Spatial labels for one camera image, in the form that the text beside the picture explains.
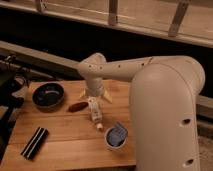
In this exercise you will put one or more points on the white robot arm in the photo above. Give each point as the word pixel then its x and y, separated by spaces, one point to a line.
pixel 162 102

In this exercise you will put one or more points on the black white striped block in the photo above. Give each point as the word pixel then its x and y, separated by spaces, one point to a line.
pixel 35 143

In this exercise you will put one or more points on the dark ceramic bowl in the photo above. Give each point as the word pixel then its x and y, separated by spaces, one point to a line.
pixel 48 95

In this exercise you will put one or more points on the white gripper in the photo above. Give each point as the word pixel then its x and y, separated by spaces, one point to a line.
pixel 95 88

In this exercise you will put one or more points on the black equipment with cables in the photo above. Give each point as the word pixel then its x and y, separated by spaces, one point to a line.
pixel 10 82

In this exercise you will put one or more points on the white bottle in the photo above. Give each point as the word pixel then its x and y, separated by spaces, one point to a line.
pixel 96 114

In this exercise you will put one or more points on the wooden railing frame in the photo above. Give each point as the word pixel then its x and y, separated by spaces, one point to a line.
pixel 188 21

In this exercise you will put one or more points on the brown oval object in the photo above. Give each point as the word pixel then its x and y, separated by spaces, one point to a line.
pixel 77 107

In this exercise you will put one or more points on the white cup with blue cloth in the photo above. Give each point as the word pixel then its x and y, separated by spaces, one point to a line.
pixel 115 137

